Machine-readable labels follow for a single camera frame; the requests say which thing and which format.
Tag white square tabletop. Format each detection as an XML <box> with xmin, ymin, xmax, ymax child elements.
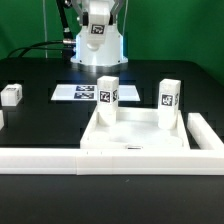
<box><xmin>80</xmin><ymin>107</ymin><xmax>190</xmax><ymax>150</ymax></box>

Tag white part at left edge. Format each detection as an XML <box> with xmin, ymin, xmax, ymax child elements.
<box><xmin>0</xmin><ymin>110</ymin><xmax>4</xmax><ymax>131</ymax></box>

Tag white L-shaped fixture wall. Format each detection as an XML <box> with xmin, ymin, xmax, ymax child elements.
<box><xmin>0</xmin><ymin>113</ymin><xmax>224</xmax><ymax>175</ymax></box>

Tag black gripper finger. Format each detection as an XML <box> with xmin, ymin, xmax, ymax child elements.
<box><xmin>72</xmin><ymin>0</ymin><xmax>89</xmax><ymax>26</ymax></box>
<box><xmin>109</xmin><ymin>0</ymin><xmax>124</xmax><ymax>25</ymax></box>

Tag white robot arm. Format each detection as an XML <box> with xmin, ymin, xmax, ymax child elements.
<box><xmin>70</xmin><ymin>0</ymin><xmax>128</xmax><ymax>73</ymax></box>

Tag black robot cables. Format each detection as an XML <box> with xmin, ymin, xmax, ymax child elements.
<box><xmin>7</xmin><ymin>0</ymin><xmax>77</xmax><ymax>59</ymax></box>

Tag white sheet with fiducial tags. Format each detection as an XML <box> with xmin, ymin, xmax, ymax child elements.
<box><xmin>51</xmin><ymin>84</ymin><xmax>140</xmax><ymax>101</ymax></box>

